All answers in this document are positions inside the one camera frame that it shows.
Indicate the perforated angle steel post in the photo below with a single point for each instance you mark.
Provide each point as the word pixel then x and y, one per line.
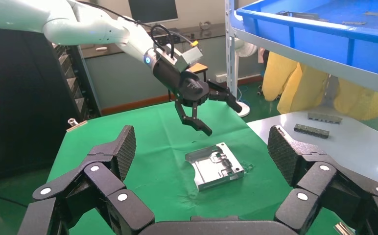
pixel 230 48

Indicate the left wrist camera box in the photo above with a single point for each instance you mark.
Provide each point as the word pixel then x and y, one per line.
pixel 182 60

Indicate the yellow plastic bag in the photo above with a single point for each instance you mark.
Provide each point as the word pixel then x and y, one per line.
pixel 289 84

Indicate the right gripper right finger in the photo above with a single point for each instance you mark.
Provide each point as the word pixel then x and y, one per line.
pixel 312 175

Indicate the wooden seat stool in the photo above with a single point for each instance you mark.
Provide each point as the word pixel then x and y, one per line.
pixel 198 67

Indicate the stamped sheet metal bracket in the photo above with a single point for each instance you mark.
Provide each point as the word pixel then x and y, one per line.
pixel 301 15
pixel 215 168

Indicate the white floor fan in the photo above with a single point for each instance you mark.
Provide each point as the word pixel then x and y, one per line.
pixel 246 48

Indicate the blue plastic bin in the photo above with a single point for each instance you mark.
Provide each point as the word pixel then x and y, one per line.
pixel 322 42

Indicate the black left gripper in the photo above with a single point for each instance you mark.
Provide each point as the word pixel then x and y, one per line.
pixel 185 87

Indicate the black storage cabinet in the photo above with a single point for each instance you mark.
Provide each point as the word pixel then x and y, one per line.
pixel 20 97

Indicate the grey tape strip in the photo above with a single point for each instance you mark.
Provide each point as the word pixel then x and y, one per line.
pixel 354 23
pixel 376 14

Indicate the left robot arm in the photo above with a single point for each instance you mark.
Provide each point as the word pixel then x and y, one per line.
pixel 78 26

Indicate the white power strip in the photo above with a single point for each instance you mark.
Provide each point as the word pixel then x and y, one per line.
pixel 220 77

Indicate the black computer monitor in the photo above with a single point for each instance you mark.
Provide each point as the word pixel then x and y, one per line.
pixel 153 9

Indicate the green table cloth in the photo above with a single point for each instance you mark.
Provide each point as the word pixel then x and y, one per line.
pixel 163 142

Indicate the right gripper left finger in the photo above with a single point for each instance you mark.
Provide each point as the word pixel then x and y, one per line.
pixel 104 181

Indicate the grey notched metal rail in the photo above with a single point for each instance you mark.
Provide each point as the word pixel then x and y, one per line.
pixel 311 131
pixel 324 118

